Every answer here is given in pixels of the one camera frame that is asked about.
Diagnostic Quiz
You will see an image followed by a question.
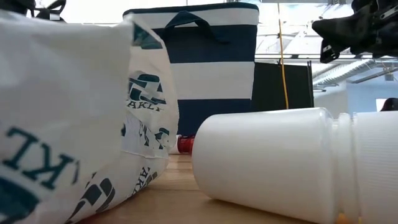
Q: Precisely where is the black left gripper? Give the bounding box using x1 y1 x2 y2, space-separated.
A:
0 0 67 23

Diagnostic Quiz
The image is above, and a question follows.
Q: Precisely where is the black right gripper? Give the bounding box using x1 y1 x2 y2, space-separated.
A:
312 0 398 64

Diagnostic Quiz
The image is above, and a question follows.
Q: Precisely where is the navy white striped fabric basket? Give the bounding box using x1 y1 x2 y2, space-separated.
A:
122 2 261 137

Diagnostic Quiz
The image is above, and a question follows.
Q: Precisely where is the white printed mailer package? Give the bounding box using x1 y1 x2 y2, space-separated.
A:
0 9 180 224

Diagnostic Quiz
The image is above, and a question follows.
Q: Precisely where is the black perforated control box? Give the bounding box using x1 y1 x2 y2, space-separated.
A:
250 60 315 113

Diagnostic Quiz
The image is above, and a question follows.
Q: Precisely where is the white plastic bottle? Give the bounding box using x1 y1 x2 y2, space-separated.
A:
191 107 398 224

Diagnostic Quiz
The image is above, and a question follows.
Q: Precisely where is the red bottle with white cap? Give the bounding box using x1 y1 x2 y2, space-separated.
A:
169 134 196 156

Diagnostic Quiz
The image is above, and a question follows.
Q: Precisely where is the yellow cable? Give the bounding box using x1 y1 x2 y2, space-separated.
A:
276 2 290 110

